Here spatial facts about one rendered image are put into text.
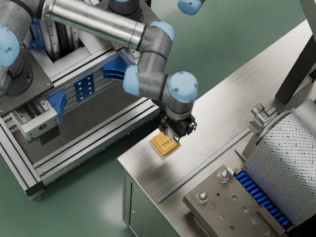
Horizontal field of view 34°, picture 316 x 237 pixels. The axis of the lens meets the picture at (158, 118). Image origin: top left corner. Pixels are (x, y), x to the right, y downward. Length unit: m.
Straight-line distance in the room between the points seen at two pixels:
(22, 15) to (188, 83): 0.45
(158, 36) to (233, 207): 0.55
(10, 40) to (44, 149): 1.22
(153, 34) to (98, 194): 1.37
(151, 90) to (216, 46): 1.71
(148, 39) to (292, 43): 0.78
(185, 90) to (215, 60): 1.67
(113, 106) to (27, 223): 0.70
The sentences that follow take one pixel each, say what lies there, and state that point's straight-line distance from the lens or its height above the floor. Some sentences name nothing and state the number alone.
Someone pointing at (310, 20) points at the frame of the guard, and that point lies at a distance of 0.76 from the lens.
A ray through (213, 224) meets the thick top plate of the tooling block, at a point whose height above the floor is 1.03.
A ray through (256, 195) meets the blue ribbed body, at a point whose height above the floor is 1.04.
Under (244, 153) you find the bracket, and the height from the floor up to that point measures 0.93.
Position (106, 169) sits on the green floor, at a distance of 2.66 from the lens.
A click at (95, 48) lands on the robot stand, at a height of 0.73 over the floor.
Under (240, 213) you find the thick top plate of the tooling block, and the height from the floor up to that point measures 1.03.
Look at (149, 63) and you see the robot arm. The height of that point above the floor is 1.35.
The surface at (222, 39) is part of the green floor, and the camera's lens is 3.05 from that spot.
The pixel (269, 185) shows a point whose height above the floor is 1.10.
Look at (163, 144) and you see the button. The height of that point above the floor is 0.92.
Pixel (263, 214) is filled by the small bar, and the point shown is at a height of 1.05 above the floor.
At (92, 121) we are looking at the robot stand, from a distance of 2.53.
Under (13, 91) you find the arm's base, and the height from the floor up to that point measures 0.85.
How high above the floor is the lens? 2.52
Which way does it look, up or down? 66 degrees down
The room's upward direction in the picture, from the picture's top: 9 degrees clockwise
